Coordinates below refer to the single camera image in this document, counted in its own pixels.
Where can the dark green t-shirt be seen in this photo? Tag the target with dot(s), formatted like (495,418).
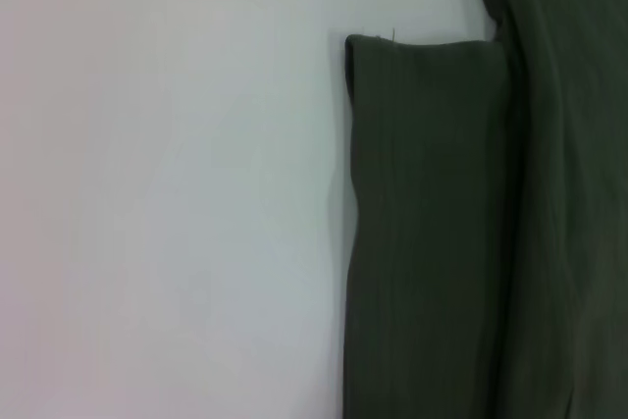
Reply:
(441,223)

